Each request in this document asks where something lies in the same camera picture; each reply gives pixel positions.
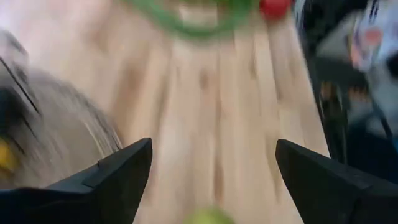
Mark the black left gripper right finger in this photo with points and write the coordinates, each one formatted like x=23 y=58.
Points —
x=335 y=199

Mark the light green mango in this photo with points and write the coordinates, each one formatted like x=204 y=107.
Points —
x=208 y=217

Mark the red bell pepper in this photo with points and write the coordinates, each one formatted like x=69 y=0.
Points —
x=275 y=7

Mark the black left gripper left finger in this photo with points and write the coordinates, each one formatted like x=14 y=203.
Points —
x=102 y=199

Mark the green long beans bundle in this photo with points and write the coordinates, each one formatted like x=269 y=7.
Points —
x=199 y=35

